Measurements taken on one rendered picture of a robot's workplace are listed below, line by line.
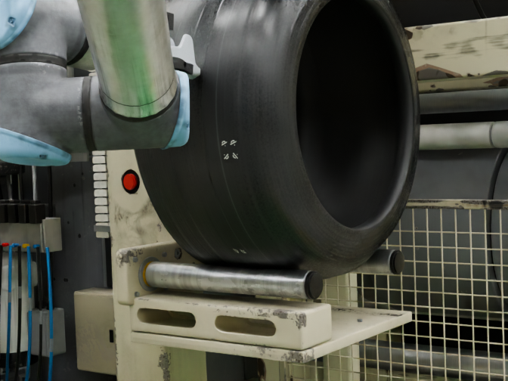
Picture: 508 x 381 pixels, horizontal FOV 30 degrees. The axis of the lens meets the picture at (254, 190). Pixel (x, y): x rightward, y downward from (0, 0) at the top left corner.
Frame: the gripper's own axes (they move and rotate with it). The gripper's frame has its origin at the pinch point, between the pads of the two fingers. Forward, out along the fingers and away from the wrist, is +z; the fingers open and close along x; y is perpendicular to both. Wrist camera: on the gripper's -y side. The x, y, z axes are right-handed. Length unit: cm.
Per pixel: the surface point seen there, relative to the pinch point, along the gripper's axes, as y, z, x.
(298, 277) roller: -29.4, 16.5, -9.2
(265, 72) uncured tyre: 0.5, 4.3, -10.2
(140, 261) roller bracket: -28.3, 15.8, 23.4
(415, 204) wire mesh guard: -16, 63, -6
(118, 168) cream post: -11.6, 21.7, 35.3
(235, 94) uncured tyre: -2.9, 1.7, -6.9
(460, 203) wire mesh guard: -16, 63, -15
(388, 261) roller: -27, 44, -10
